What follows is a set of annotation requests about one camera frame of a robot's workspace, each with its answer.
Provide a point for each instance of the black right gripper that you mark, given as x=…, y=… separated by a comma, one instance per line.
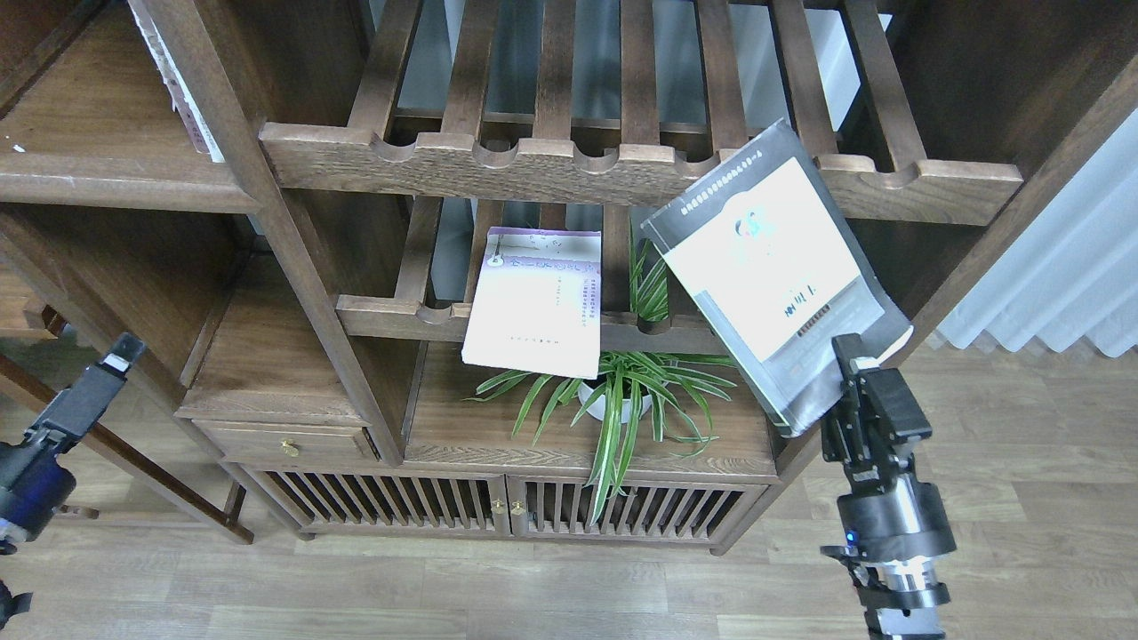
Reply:
x=889, y=517

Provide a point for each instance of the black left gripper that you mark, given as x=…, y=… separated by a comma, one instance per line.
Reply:
x=33, y=484

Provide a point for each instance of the green black cover book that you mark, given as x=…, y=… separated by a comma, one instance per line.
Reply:
x=764, y=251

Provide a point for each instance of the pale purple white book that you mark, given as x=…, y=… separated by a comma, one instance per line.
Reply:
x=537, y=303

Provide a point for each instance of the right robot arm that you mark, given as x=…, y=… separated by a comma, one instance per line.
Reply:
x=900, y=600

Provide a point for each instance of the green spider plant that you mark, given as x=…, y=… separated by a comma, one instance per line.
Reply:
x=667, y=393

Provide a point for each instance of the white curtain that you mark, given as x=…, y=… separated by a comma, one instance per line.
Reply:
x=1072, y=275

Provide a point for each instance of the white plant pot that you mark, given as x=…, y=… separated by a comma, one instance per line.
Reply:
x=593, y=400

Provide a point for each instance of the white book spine upright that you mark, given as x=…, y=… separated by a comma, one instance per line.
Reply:
x=183, y=103

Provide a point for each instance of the dark wooden bookshelf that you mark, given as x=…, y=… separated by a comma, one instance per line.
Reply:
x=316, y=286

